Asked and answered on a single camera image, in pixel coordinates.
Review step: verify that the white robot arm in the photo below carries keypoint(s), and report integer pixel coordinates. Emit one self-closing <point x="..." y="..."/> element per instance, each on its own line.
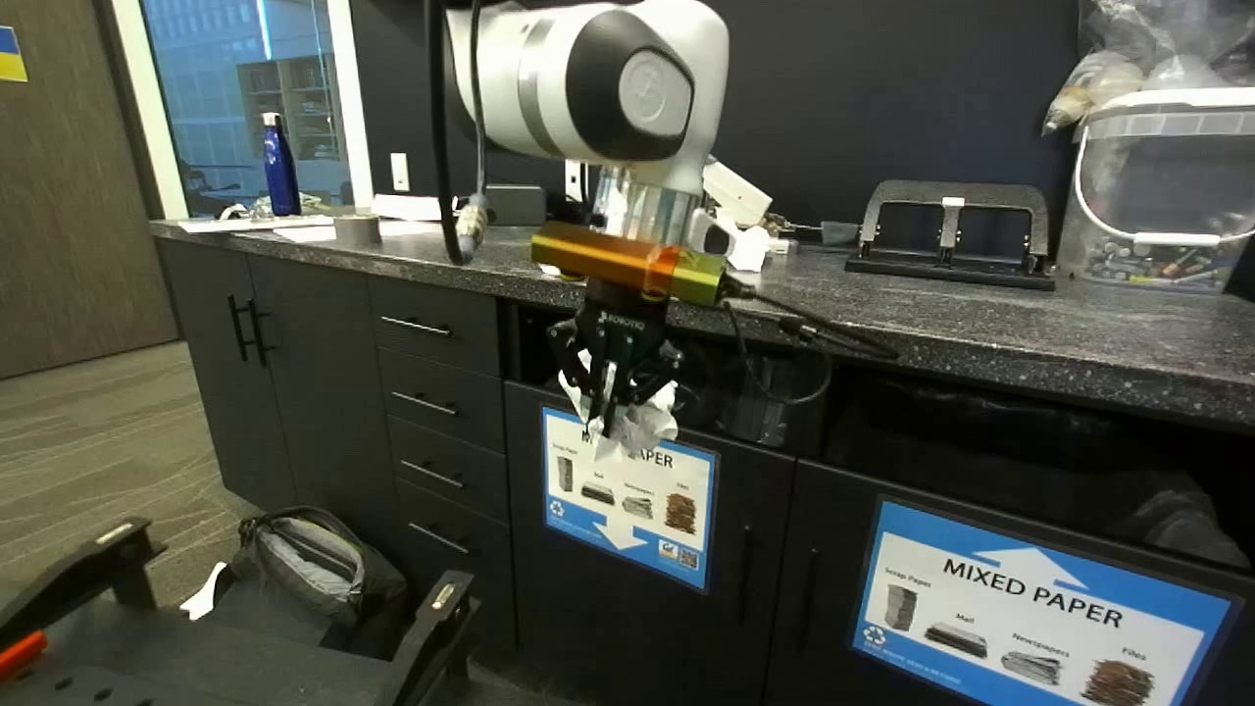
<point x="635" y="87"/>

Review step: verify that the grey tape roll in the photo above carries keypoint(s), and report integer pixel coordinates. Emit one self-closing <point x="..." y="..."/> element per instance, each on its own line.
<point x="359" y="227"/>

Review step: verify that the black grey backpack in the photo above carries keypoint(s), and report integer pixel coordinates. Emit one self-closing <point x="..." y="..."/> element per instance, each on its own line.
<point x="313" y="578"/>

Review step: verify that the black power adapter box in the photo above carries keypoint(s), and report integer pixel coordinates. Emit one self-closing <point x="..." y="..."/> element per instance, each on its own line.
<point x="516" y="206"/>

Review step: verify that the mixed paper sign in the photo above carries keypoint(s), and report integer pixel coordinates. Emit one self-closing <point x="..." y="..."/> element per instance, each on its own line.
<point x="647" y="508"/>
<point x="1026" y="623"/>

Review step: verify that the white paper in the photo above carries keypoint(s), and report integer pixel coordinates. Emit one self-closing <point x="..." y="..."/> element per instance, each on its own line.
<point x="203" y="602"/>
<point x="636" y="425"/>

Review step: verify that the black chair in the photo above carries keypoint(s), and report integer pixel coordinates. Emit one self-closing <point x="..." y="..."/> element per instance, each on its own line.
<point x="92" y="632"/>

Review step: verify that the left mixed paper sign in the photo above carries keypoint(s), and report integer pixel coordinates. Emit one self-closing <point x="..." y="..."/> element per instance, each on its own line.
<point x="647" y="508"/>

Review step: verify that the right bin black liner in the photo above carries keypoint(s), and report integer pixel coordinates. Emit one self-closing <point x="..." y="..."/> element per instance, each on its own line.
<point x="1039" y="461"/>

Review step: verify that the blue water bottle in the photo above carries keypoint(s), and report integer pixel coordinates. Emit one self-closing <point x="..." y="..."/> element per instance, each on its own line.
<point x="282" y="166"/>

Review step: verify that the black cabinet with drawers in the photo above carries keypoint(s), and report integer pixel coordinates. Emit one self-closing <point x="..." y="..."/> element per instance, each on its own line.
<point x="401" y="391"/>

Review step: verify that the white light switch plate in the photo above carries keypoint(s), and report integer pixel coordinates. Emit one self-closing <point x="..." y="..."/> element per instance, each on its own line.
<point x="397" y="166"/>

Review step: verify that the clear plastic storage bin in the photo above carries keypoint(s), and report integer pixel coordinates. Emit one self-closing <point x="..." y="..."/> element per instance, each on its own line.
<point x="1162" y="191"/>

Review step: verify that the right mixed paper sign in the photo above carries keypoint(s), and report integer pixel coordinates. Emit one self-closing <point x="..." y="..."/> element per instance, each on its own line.
<point x="1026" y="623"/>

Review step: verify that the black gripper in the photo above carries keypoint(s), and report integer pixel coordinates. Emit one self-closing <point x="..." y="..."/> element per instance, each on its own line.
<point x="626" y="349"/>

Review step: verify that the black hole punch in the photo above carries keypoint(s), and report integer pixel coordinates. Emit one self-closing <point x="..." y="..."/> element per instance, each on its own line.
<point x="950" y="259"/>

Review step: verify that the white paper on floor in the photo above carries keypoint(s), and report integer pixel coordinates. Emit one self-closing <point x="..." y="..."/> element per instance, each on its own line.
<point x="203" y="602"/>

